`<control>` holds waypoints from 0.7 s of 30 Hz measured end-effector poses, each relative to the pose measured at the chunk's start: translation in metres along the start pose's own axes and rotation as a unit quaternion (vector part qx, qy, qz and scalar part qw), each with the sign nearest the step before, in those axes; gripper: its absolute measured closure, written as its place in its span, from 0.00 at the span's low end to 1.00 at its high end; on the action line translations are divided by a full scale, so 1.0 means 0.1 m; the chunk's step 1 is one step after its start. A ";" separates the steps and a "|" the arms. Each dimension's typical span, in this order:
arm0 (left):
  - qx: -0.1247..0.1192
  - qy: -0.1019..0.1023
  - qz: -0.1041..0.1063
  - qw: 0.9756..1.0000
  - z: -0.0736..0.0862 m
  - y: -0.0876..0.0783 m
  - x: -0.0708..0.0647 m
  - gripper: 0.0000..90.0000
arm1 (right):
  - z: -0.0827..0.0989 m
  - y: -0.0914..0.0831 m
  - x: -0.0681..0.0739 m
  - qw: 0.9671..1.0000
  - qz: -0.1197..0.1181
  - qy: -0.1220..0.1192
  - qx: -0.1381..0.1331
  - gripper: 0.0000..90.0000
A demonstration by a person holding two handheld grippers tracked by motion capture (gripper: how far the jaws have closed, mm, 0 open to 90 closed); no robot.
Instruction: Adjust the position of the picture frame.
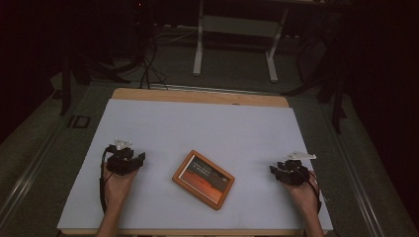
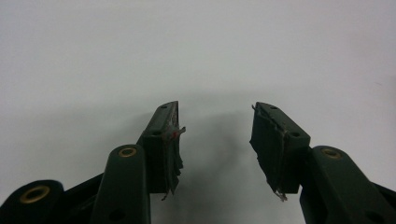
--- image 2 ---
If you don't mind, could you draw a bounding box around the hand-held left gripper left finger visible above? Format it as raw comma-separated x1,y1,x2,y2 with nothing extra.
90,101,187,224

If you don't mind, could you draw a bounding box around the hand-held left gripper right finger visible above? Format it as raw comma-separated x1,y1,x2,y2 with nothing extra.
249,102,396,224

